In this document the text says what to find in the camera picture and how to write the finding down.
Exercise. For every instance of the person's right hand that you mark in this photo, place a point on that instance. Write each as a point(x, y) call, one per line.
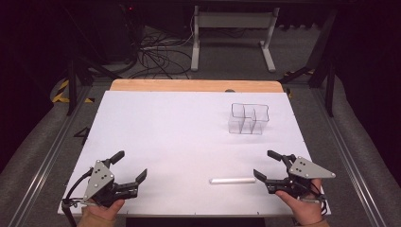
point(303, 211)

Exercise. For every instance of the black metal stand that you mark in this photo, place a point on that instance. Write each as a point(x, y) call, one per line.
point(72, 88)
point(330, 91)

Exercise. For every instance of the yellow black floor tape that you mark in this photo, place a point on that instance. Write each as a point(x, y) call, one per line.
point(60, 98)

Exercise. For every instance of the white board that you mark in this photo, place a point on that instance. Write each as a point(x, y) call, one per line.
point(173, 142)

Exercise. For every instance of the aluminium rail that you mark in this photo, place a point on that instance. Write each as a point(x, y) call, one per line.
point(350, 164)
point(41, 173)

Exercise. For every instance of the dark screen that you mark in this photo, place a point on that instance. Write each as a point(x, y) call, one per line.
point(195, 222)

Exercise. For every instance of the dark equipment box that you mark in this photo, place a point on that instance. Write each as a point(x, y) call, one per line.
point(119, 31)

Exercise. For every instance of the wooden table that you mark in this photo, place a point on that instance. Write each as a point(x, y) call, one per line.
point(189, 85)

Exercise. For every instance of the white stick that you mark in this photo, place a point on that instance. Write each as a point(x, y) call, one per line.
point(232, 180)

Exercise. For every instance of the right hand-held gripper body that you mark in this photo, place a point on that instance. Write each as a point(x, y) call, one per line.
point(307, 170)

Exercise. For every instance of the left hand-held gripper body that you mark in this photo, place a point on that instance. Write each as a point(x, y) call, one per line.
point(100, 180)

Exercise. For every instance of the person's left hand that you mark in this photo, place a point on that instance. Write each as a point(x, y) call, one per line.
point(105, 212)

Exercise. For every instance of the white metal table frame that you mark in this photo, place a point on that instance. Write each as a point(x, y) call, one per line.
point(233, 20)

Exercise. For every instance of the clear acrylic organizer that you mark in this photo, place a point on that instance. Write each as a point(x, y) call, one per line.
point(249, 119)

